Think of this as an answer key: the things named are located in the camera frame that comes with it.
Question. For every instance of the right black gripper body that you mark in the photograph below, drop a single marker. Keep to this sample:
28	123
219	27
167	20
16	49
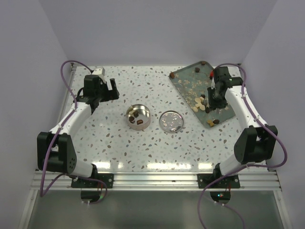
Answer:
216	99

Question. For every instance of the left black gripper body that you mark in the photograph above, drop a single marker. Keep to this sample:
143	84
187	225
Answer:
104	94

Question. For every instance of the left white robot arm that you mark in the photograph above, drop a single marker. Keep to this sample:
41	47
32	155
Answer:
55	149

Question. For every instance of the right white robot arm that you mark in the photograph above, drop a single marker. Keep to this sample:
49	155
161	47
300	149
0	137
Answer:
257	140

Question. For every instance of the green floral metal tray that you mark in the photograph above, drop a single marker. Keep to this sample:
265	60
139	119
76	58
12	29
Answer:
191	85

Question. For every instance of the chocolates at tray corner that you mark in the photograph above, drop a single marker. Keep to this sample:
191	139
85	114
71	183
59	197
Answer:
212	123

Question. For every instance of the round silver tin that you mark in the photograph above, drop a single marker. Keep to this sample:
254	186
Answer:
144	114

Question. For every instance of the round silver tin lid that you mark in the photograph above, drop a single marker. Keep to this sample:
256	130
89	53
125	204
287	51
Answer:
171	121

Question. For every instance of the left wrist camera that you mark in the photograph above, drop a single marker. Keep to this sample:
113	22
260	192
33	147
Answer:
99	72

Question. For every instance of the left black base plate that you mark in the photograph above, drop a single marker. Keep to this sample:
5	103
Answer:
102	180

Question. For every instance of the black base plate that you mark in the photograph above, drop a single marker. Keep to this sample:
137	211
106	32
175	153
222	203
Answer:
218	181
102	180

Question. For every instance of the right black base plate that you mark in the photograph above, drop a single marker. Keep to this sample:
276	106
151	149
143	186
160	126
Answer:
218	181

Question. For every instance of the aluminium rail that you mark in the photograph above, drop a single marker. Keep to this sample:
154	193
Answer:
188	181

